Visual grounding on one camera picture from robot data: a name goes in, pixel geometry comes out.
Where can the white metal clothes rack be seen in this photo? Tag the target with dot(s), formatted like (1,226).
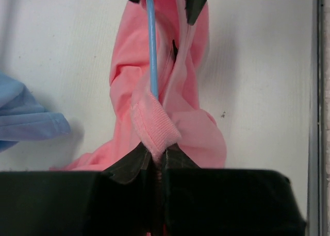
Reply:
(317,205)

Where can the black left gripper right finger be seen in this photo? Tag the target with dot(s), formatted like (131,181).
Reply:
(209,201)

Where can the blue wire hanger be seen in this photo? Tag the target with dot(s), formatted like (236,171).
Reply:
(152,47)

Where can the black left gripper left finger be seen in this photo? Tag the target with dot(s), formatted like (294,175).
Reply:
(115,201)

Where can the pink t shirt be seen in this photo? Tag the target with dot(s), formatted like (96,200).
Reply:
(175,115)

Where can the blue t shirt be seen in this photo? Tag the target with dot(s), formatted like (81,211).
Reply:
(23,118)

